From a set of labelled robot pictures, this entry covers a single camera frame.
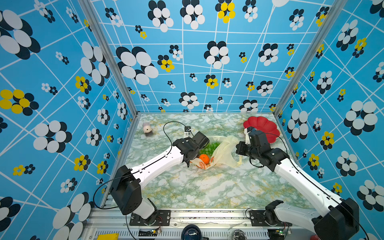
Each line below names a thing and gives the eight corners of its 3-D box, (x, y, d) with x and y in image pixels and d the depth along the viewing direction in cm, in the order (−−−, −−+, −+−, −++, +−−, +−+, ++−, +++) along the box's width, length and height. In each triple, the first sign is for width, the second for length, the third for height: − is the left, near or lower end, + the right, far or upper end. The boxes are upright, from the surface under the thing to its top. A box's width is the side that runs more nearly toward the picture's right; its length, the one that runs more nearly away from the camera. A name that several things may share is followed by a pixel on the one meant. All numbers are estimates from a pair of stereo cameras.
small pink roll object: (145, 136, 107) (142, 130, 101) (145, 129, 112) (142, 122, 106) (152, 135, 108) (150, 129, 102) (152, 128, 113) (149, 121, 107)
